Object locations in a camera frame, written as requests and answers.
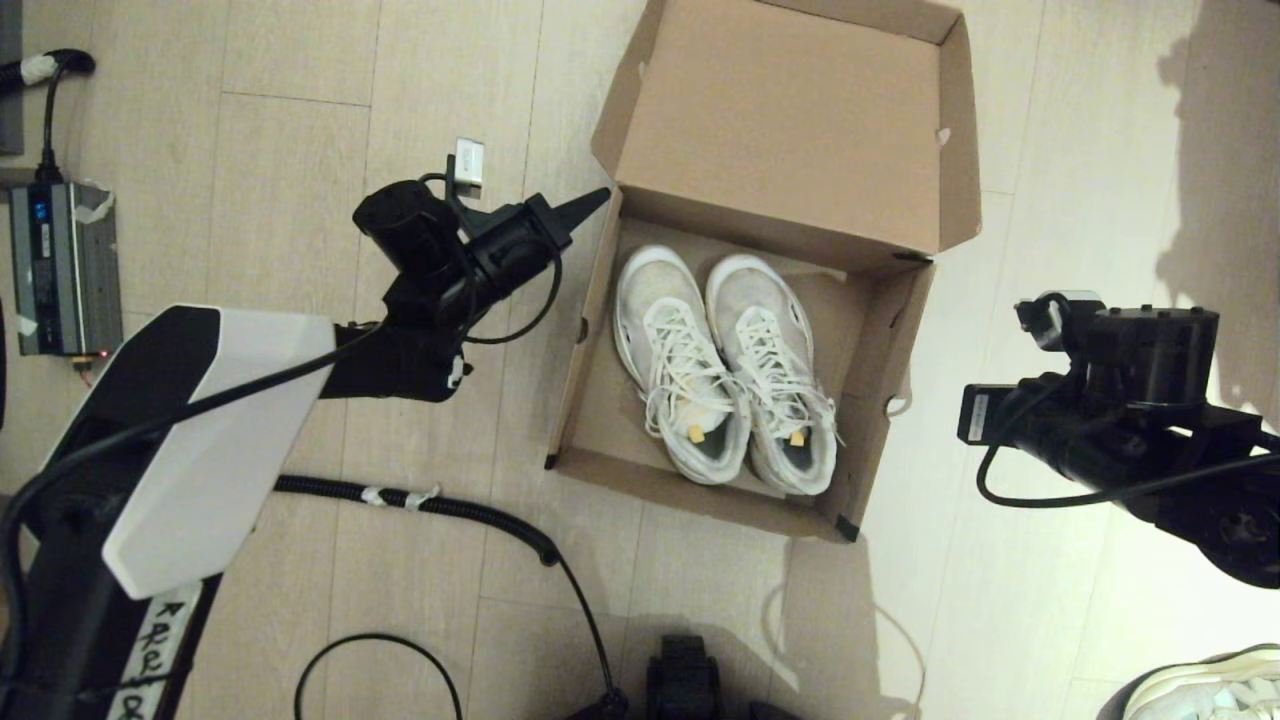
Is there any white lace-up sneaker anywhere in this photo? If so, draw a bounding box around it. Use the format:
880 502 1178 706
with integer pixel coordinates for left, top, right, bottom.
613 245 754 487
704 253 841 498

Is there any brown cardboard shoe box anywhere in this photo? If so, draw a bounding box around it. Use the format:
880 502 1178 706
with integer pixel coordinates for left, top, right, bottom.
545 0 982 544

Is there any grey black robot base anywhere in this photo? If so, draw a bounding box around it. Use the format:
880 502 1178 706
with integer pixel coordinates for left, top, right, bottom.
565 632 801 720

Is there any grey white worn sneaker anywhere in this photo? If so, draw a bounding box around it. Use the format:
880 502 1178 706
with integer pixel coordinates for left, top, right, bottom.
1098 643 1280 720

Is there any grey power supply unit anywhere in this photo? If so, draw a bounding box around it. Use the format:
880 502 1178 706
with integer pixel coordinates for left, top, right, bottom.
8 181 124 359

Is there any dark grey panel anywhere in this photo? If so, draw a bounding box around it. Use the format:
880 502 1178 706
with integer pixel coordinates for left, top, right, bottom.
0 0 24 157

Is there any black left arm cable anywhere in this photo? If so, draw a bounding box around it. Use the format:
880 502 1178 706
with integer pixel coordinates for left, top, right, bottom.
420 170 567 347

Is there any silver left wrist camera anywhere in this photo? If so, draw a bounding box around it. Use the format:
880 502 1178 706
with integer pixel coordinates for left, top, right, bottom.
454 138 487 199

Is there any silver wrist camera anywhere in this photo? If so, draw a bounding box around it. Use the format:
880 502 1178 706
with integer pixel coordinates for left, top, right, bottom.
454 138 487 199
1014 290 1107 353

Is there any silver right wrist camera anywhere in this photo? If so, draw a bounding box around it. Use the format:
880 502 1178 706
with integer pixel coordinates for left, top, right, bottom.
1014 290 1107 353

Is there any black coiled cable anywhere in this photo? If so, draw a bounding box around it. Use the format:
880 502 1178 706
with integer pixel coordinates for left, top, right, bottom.
275 475 627 717

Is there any thin black floor cable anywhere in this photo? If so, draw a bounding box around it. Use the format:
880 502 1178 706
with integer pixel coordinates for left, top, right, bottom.
295 632 466 720

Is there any black power supply cable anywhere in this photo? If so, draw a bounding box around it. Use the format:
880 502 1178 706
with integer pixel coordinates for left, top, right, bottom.
0 48 97 187

